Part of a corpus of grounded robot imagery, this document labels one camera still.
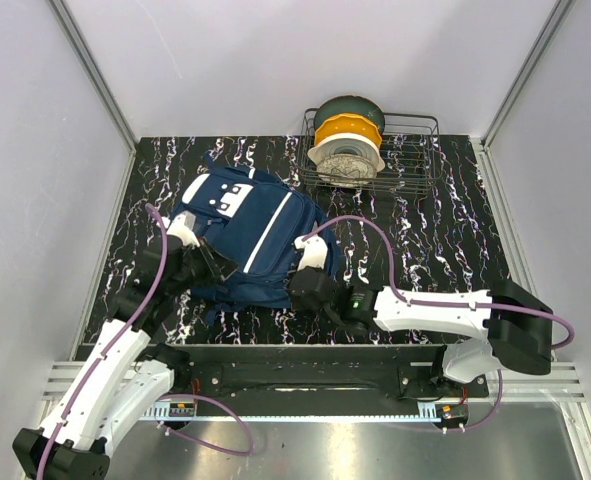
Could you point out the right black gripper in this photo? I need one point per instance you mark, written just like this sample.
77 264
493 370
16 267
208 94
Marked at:
297 303

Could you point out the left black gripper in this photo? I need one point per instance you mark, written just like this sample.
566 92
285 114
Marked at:
218 267

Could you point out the navy blue student backpack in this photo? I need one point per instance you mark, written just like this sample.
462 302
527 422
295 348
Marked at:
252 218

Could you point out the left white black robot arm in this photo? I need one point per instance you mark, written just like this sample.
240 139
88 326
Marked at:
121 379

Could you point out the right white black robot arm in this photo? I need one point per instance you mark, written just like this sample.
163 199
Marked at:
503 327

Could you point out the patterned beige plate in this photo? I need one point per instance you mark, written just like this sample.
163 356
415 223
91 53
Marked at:
346 170

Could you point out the orange yellow plate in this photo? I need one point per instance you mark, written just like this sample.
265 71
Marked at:
348 123

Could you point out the dark green plate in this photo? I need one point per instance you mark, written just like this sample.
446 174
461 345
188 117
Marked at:
352 104

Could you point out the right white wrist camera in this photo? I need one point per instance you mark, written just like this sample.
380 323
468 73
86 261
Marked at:
313 252

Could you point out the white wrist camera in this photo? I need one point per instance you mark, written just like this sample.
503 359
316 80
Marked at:
181 227
313 252

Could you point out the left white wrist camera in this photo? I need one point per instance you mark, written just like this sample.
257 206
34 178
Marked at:
181 227

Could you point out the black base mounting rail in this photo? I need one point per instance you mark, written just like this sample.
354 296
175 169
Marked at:
314 380

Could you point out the black wire dish rack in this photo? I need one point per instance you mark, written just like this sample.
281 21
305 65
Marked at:
410 150

